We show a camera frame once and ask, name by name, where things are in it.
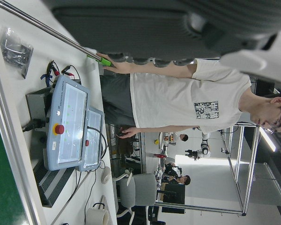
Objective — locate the grey metal box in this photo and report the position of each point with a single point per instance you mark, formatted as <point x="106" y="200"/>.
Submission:
<point x="37" y="103"/>

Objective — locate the person in white t-shirt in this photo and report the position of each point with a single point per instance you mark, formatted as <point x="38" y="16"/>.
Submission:
<point x="178" y="93"/>

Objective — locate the background person black hair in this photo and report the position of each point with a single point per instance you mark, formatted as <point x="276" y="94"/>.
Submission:
<point x="183" y="137"/>

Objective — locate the blue-grey teach pendant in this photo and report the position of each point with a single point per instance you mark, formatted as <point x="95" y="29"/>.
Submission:
<point x="93" y="145"/>
<point x="70" y="122"/>

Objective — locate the metal rod with green tip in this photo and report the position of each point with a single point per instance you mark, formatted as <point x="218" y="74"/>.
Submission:
<point x="105" y="61"/>

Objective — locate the white computer mouse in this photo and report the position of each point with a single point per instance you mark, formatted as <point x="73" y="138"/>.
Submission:
<point x="105" y="175"/>

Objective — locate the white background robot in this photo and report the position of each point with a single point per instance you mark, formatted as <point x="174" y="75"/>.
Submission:
<point x="204" y="150"/>

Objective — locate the grey office chair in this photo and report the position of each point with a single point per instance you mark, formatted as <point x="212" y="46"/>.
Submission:
<point x="142" y="189"/>

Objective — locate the background person wearing glasses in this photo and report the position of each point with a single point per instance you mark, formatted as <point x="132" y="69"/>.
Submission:
<point x="183" y="180"/>

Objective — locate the red black clip lead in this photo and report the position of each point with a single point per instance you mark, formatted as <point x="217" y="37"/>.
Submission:
<point x="70" y="70"/>
<point x="52" y="68"/>

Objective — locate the black monitor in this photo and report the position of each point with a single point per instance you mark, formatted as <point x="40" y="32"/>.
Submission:
<point x="173" y="194"/>

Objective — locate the blue tape strip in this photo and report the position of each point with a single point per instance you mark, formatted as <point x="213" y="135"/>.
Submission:
<point x="46" y="78"/>

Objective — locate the black power plug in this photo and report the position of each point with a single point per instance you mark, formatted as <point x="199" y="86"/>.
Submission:
<point x="31" y="125"/>

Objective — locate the black ribbed block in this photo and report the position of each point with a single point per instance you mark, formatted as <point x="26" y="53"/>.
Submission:
<point x="53" y="185"/>

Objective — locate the white tape roll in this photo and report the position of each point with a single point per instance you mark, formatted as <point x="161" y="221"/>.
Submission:
<point x="96" y="216"/>

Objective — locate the ceiling light strip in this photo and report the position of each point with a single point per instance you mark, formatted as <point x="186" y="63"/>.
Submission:
<point x="268" y="139"/>

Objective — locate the plastic bag of black parts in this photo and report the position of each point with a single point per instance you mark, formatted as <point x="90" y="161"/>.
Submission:
<point x="14" y="50"/>

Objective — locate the aluminium cage frame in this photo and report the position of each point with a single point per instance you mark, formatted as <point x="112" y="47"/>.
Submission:
<point x="244" y="211"/>

